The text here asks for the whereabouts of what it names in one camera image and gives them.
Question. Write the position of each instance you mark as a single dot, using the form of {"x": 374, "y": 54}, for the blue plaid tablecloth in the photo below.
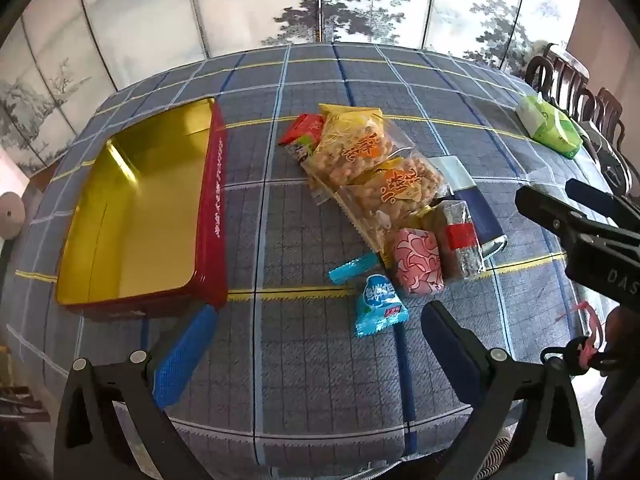
{"x": 310, "y": 370}

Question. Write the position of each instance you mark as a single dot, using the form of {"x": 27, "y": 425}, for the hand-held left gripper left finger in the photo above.
{"x": 185, "y": 355}

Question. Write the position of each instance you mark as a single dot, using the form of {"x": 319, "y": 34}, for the striped cloth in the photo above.
{"x": 492, "y": 460}

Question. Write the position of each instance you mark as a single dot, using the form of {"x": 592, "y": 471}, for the brown cake with red label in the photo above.
{"x": 460, "y": 240}

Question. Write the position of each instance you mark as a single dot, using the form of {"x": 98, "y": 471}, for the clear bag of fried snacks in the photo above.
{"x": 357, "y": 152}
{"x": 395, "y": 200}

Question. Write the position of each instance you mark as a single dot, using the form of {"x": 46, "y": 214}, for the red snack packet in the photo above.
{"x": 302, "y": 129}

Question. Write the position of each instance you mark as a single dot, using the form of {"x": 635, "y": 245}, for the white round object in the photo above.
{"x": 7, "y": 215}

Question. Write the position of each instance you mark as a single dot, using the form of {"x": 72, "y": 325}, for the painted folding screen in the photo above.
{"x": 150, "y": 10}

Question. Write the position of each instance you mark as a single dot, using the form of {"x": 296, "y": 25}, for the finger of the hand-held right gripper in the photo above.
{"x": 592, "y": 196}
{"x": 545, "y": 210}

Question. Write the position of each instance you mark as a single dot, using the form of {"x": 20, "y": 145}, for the navy blue silver snack packet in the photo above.
{"x": 481, "y": 210}

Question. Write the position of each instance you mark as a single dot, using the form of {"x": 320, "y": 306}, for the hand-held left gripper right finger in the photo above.
{"x": 450, "y": 345}

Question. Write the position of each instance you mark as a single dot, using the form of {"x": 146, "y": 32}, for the cyan candy bar packet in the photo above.
{"x": 350, "y": 267}

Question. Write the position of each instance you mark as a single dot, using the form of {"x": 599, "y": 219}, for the dark wooden chair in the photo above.
{"x": 602, "y": 110}
{"x": 555, "y": 67}

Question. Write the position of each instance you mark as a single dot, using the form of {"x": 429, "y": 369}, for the green tissue pack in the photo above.
{"x": 547, "y": 125}

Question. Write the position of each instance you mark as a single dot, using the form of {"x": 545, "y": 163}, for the pink patterned snack packet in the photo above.
{"x": 415, "y": 261}

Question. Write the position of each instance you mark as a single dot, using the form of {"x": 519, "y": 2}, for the pink ribbon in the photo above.
{"x": 590, "y": 322}

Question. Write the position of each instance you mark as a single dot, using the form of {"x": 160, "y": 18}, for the blue white candy packet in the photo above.
{"x": 380, "y": 305}

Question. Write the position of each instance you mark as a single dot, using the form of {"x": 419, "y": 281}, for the small green cartoon snack packet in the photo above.
{"x": 301, "y": 150}

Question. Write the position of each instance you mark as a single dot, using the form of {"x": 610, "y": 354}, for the red tin box gold interior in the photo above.
{"x": 140, "y": 210}

